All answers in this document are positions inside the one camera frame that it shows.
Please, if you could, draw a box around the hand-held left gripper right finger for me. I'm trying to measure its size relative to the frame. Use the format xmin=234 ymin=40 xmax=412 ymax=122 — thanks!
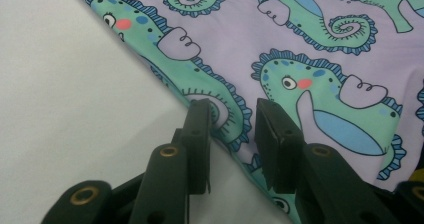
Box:
xmin=254 ymin=97 xmax=400 ymax=224

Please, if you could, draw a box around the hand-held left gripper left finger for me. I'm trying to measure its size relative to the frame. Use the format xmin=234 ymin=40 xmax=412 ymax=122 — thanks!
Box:
xmin=128 ymin=98 xmax=213 ymax=224

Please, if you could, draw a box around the lilac seahorse print garment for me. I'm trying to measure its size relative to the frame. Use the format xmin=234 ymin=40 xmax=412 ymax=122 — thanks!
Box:
xmin=68 ymin=0 xmax=424 ymax=224

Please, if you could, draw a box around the yellow object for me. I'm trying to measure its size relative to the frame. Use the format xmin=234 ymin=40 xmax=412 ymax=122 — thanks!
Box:
xmin=408 ymin=168 xmax=424 ymax=185

